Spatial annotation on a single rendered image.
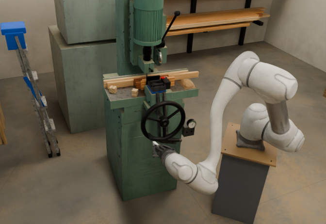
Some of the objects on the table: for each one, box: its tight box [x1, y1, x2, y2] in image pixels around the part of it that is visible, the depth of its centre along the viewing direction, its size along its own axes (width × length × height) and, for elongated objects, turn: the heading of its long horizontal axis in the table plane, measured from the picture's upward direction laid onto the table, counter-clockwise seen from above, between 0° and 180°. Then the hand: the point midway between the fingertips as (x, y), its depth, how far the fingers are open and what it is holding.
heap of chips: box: [178, 79, 196, 89], centre depth 221 cm, size 8×12×3 cm
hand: (155, 145), depth 182 cm, fingers closed
